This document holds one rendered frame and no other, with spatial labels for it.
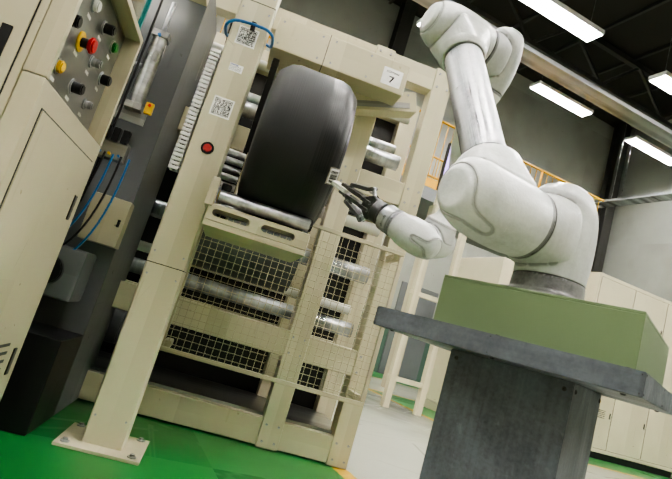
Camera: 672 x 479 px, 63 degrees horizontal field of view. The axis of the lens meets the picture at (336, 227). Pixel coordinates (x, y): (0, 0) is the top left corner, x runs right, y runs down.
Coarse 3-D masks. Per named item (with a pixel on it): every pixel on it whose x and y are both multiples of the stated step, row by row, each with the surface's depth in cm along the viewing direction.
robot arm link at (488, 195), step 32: (448, 32) 143; (480, 32) 144; (448, 64) 141; (480, 64) 137; (480, 96) 128; (480, 128) 122; (480, 160) 109; (512, 160) 113; (448, 192) 110; (480, 192) 105; (512, 192) 106; (480, 224) 108; (512, 224) 107; (544, 224) 110; (512, 256) 117
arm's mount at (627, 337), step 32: (448, 288) 116; (480, 288) 112; (512, 288) 108; (448, 320) 114; (480, 320) 110; (512, 320) 106; (544, 320) 103; (576, 320) 100; (608, 320) 97; (640, 320) 94; (576, 352) 98; (608, 352) 95; (640, 352) 94
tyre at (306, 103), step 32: (288, 96) 183; (320, 96) 187; (352, 96) 197; (256, 128) 188; (288, 128) 181; (320, 128) 183; (256, 160) 184; (288, 160) 182; (320, 160) 183; (256, 192) 189; (288, 192) 187; (320, 192) 188
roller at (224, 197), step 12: (228, 192) 189; (228, 204) 188; (240, 204) 188; (252, 204) 189; (264, 204) 191; (264, 216) 191; (276, 216) 190; (288, 216) 191; (300, 216) 193; (300, 228) 193
